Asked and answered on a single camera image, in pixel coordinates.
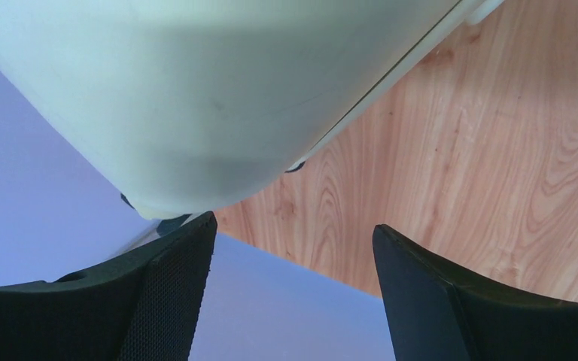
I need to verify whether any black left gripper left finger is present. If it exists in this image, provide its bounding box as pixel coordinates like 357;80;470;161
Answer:
0;211;218;360

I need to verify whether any cream suitcase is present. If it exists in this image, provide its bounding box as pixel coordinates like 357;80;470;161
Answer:
0;1;499;220

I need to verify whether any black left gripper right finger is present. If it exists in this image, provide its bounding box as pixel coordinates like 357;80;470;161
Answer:
373;224;578;360

